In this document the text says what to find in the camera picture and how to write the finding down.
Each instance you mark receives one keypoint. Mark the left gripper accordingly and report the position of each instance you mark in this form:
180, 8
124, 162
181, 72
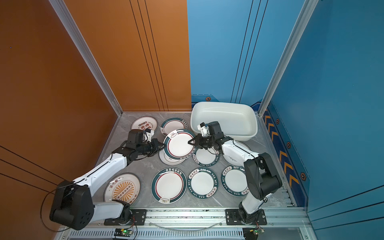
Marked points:
156, 143

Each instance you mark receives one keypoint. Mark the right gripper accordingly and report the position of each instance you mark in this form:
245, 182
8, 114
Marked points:
198, 141

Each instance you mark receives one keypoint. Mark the white plate clover design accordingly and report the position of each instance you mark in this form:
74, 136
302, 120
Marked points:
166, 160

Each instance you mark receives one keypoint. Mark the green red rimmed plate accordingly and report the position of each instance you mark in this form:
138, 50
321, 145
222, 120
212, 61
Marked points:
177, 147

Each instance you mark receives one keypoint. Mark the small green rimmed plate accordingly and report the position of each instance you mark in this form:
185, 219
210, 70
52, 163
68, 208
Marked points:
171, 124

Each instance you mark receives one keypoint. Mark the plate with red coin pattern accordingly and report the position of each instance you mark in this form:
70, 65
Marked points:
144, 123

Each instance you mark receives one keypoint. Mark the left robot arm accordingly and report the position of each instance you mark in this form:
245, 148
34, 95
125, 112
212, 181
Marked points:
73, 206

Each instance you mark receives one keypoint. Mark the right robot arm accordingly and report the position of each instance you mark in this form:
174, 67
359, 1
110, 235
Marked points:
261, 173

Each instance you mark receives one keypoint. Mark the white plastic bin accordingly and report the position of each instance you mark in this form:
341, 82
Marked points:
237, 121

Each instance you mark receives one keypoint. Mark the green lettered plate middle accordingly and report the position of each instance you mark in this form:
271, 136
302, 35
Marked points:
206, 158

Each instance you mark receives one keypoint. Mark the green lettered plate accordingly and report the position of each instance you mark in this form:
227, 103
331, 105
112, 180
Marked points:
233, 179
206, 158
202, 183

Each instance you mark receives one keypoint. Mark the coin pattern plate right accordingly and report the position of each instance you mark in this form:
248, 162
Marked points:
236, 153

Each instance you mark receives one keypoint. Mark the large green red plate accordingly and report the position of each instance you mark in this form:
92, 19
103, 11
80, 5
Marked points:
169, 185

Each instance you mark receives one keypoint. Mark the green lettered plate front centre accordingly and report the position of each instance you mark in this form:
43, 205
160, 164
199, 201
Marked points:
202, 183

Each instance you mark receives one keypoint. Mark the green lettered plate front right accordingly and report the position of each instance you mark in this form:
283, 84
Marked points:
233, 179

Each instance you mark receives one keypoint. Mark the orange sunburst plate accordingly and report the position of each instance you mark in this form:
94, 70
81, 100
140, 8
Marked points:
125, 187

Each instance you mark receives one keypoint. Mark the left circuit board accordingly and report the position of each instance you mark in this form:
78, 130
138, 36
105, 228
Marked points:
124, 234

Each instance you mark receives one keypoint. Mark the circuit board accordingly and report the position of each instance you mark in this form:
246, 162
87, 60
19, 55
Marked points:
124, 234
258, 230

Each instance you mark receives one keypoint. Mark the right circuit board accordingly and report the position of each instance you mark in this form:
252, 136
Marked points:
258, 230

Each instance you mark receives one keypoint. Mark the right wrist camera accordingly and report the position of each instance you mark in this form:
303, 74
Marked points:
211, 129

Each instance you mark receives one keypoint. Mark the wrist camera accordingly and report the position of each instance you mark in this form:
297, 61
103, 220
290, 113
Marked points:
136, 136
211, 129

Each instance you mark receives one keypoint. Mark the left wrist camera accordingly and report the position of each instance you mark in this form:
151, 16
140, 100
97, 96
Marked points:
136, 136

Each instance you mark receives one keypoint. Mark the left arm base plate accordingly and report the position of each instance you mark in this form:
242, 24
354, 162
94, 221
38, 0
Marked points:
137, 217

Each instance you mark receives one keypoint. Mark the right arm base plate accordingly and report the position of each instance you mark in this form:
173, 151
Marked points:
232, 216

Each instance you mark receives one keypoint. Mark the aluminium front rail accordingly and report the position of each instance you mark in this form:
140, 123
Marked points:
202, 224

